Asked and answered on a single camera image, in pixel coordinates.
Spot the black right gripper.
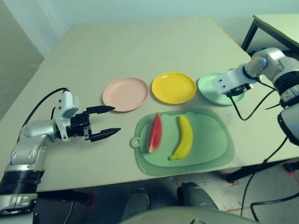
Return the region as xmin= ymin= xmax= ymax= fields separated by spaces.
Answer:
xmin=225 ymin=83 xmax=254 ymax=98

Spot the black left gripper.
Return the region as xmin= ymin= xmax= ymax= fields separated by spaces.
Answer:
xmin=70 ymin=105 xmax=121 ymax=143

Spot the red watermelon slice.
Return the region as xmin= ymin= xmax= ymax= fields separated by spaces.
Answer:
xmin=146 ymin=112 xmax=163 ymax=154

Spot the yellow toy banana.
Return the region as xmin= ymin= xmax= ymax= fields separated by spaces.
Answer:
xmin=167 ymin=114 xmax=194 ymax=161

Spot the pink round plate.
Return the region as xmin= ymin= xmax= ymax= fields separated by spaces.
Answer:
xmin=102 ymin=77 xmax=150 ymax=113

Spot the mint green round plate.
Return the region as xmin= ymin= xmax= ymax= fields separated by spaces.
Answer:
xmin=198 ymin=72 xmax=246 ymax=106

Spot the green cutting board mat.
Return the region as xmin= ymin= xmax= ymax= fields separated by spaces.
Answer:
xmin=129 ymin=108 xmax=235 ymax=176

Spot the yellow round plate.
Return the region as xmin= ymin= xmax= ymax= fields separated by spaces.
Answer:
xmin=151 ymin=71 xmax=197 ymax=105

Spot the grey robot left leg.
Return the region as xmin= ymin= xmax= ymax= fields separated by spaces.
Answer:
xmin=122 ymin=188 xmax=150 ymax=220

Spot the grey robot leg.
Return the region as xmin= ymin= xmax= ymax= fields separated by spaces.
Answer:
xmin=177 ymin=182 xmax=219 ymax=210
xmin=122 ymin=188 xmax=150 ymax=220

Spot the grey robot right leg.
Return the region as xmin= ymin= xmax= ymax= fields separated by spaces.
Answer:
xmin=177 ymin=182 xmax=219 ymax=210

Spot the grey robot torso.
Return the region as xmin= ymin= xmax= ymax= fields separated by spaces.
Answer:
xmin=116 ymin=206 xmax=257 ymax=224

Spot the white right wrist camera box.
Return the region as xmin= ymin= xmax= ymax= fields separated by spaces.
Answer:
xmin=212 ymin=67 xmax=252 ymax=95

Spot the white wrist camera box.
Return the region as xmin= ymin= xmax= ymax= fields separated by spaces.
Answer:
xmin=51 ymin=91 xmax=80 ymax=142
xmin=212 ymin=67 xmax=252 ymax=95

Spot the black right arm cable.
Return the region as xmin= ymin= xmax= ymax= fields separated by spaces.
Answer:
xmin=230 ymin=77 xmax=285 ymax=121

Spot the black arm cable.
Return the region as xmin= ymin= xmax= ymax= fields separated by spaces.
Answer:
xmin=230 ymin=77 xmax=285 ymax=121
xmin=23 ymin=87 xmax=68 ymax=128

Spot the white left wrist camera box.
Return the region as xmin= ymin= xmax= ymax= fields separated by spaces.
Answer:
xmin=51 ymin=91 xmax=80 ymax=142

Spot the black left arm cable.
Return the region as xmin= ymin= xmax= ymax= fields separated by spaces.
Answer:
xmin=23 ymin=87 xmax=68 ymax=128

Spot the beige side table black frame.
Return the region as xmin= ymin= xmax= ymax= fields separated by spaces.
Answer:
xmin=241 ymin=14 xmax=299 ymax=61

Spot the black table frame foot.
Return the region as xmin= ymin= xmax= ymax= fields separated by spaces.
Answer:
xmin=225 ymin=161 xmax=299 ymax=184
xmin=37 ymin=190 xmax=92 ymax=203

